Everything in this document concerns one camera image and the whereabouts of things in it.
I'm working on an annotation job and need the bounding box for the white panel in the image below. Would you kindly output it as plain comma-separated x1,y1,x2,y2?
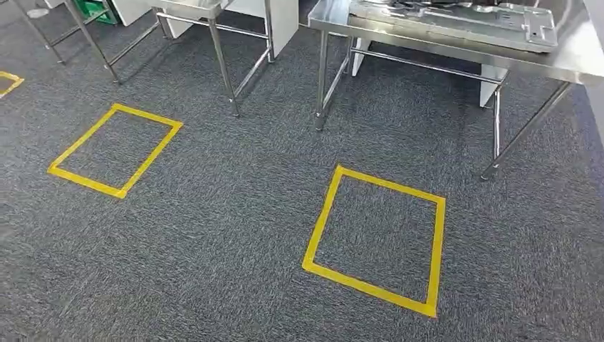
225,0,300,59
479,63,510,109
350,37,373,78
110,0,153,27

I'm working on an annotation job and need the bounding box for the steel table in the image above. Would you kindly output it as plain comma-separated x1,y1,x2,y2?
307,0,604,183
147,0,278,119
10,0,165,86

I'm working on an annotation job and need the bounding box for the metal parts tray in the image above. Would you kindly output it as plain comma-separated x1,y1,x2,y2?
348,0,560,54

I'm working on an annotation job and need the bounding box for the green plastic crate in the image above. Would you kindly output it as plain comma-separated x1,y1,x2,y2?
72,0,120,26

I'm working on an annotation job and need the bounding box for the pale board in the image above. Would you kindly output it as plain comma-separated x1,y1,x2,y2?
583,0,604,150

